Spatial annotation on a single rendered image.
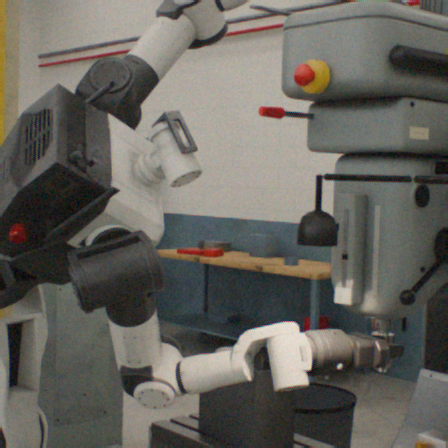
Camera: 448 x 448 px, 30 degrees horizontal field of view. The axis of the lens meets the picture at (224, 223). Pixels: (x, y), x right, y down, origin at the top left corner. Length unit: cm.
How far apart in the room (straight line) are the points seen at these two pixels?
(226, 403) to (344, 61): 87
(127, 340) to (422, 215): 60
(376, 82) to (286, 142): 629
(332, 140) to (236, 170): 662
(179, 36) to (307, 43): 34
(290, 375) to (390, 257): 29
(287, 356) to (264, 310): 642
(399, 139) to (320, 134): 19
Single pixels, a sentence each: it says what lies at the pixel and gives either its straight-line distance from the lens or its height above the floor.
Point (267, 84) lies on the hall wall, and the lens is 799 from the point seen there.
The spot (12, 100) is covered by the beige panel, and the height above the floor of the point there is 183.
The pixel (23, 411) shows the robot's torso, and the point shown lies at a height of 108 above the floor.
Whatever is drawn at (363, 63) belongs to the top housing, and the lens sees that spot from 148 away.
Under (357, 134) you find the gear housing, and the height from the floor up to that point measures 166.
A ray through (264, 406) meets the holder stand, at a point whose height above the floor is 107.
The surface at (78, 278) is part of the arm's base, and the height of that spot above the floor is 140.
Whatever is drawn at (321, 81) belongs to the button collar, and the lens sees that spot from 151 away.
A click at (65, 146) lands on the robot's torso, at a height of 162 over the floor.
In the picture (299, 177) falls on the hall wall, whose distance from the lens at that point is 762.
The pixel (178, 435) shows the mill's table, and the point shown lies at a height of 95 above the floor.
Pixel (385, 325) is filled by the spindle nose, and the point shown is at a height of 129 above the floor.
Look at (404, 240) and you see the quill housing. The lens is 159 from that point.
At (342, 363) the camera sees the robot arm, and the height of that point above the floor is 123.
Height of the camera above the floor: 157
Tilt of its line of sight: 3 degrees down
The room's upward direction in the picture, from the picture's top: 2 degrees clockwise
